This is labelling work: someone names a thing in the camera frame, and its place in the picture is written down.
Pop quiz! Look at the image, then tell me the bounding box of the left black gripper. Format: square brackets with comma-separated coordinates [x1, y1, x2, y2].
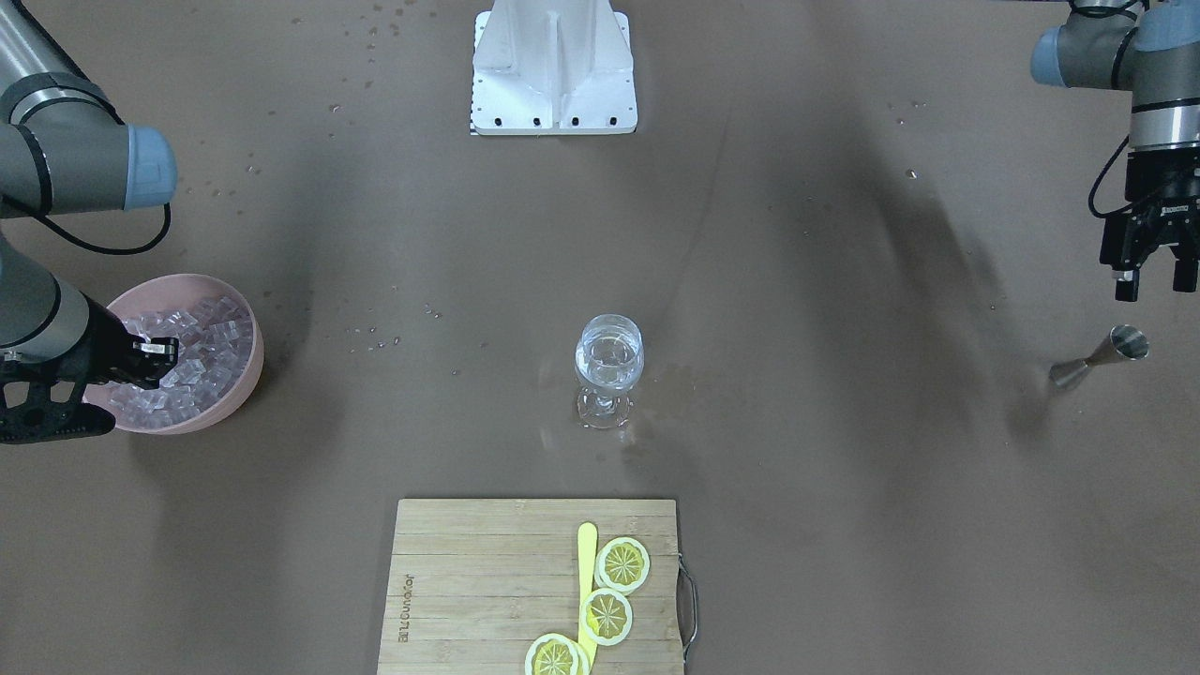
[1099, 147, 1199, 303]

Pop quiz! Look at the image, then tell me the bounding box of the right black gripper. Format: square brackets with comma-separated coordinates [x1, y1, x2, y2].
[56, 313, 179, 390]

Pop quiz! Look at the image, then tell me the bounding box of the steel jigger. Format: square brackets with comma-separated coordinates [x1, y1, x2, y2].
[1046, 324, 1148, 390]

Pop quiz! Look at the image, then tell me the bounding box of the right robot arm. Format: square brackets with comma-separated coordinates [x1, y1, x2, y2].
[1, 1, 178, 389]

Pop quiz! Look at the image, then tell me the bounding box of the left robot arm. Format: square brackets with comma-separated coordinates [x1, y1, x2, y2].
[1031, 1, 1199, 303]

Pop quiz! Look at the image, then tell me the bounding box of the pink bowl of ice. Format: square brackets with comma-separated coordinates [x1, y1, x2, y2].
[84, 274, 264, 435]

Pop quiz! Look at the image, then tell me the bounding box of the clear wine glass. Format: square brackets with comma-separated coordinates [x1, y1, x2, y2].
[574, 313, 646, 428]

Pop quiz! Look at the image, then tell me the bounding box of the bamboo cutting board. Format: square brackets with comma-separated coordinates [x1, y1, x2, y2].
[376, 497, 689, 674]

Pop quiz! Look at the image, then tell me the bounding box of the yellow plastic knife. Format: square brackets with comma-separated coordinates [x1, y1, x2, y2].
[576, 521, 598, 673]

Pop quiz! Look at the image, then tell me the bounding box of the lemon slice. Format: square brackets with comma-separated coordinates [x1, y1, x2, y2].
[594, 534, 652, 595]
[523, 633, 592, 675]
[578, 587, 634, 649]

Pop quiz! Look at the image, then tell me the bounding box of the lemon slice middle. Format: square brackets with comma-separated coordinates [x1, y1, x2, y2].
[578, 587, 634, 649]

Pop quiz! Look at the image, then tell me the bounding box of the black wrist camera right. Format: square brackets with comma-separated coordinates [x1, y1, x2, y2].
[1, 372, 116, 446]

